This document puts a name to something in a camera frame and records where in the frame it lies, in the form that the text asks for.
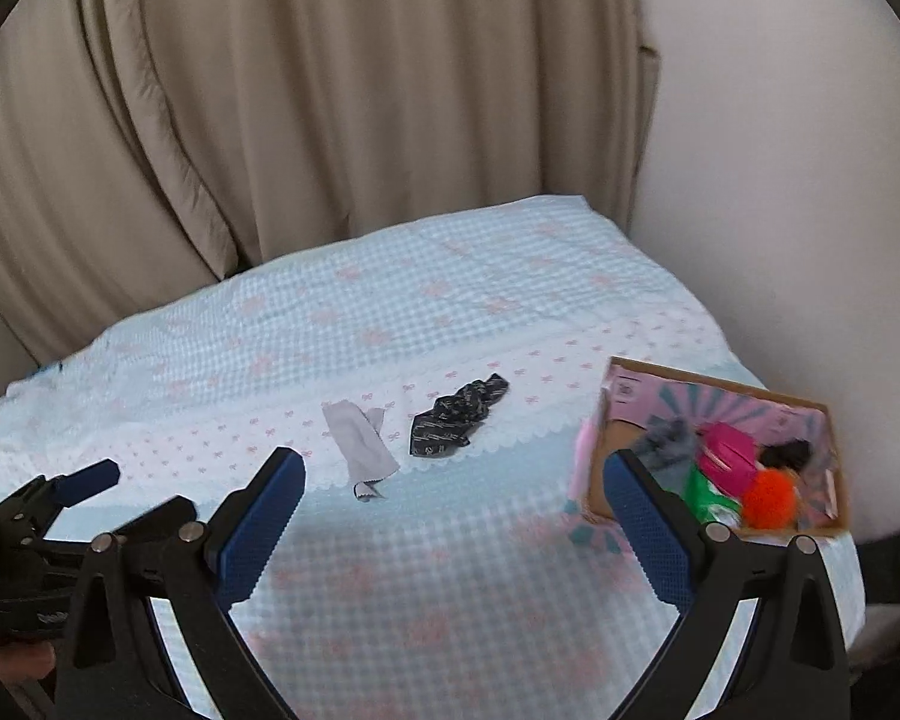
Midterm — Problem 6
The pink printed cardboard box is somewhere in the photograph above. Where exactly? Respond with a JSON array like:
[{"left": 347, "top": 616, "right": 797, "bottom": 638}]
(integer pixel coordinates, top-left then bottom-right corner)
[{"left": 568, "top": 356, "right": 860, "bottom": 542}]

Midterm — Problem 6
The black scrunchie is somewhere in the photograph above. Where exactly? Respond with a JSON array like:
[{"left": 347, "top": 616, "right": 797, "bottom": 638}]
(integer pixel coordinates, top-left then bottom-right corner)
[{"left": 759, "top": 439, "right": 815, "bottom": 470}]

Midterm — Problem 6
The dark patterned cloth scrunchie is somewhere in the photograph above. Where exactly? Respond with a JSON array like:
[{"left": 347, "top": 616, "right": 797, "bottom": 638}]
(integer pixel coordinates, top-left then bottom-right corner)
[{"left": 409, "top": 373, "right": 511, "bottom": 461}]

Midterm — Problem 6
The person's left hand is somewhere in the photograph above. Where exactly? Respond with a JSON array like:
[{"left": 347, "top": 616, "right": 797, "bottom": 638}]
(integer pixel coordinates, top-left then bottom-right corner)
[{"left": 0, "top": 645, "right": 55, "bottom": 685}]

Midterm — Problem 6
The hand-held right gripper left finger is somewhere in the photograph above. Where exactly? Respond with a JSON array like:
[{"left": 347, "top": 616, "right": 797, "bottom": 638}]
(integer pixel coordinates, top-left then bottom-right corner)
[{"left": 56, "top": 448, "right": 306, "bottom": 720}]

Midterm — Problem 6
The orange pompom plush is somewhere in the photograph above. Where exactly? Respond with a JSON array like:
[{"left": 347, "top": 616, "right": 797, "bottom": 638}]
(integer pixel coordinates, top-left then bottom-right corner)
[{"left": 741, "top": 469, "right": 800, "bottom": 530}]

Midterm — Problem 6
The green packet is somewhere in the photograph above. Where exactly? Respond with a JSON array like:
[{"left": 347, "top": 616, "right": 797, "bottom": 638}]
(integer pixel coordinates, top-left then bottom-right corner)
[{"left": 682, "top": 465, "right": 745, "bottom": 524}]

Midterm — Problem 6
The beige curtain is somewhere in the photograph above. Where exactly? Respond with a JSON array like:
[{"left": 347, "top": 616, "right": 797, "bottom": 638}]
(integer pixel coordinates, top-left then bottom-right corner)
[{"left": 0, "top": 0, "right": 661, "bottom": 370}]

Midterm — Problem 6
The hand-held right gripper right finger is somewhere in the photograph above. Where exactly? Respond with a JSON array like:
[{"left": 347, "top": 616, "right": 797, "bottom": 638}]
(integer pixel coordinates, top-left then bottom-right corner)
[{"left": 604, "top": 450, "right": 848, "bottom": 720}]

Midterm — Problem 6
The light blue checked blanket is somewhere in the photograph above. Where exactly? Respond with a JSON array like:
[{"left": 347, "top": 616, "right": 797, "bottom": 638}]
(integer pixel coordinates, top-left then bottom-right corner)
[{"left": 0, "top": 195, "right": 867, "bottom": 720}]

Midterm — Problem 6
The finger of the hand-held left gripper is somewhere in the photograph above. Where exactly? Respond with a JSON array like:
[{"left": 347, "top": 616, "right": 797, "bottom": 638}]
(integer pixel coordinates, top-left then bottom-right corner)
[
  {"left": 0, "top": 459, "right": 121, "bottom": 537},
  {"left": 112, "top": 495, "right": 197, "bottom": 542}
]

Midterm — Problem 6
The light grey cloth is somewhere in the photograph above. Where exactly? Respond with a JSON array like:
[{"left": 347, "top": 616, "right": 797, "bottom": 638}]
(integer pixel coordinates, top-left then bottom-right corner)
[{"left": 322, "top": 400, "right": 402, "bottom": 503}]

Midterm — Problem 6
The pink pouch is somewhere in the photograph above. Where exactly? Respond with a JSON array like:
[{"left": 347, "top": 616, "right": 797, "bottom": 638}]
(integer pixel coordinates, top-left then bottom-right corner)
[{"left": 696, "top": 422, "right": 758, "bottom": 497}]

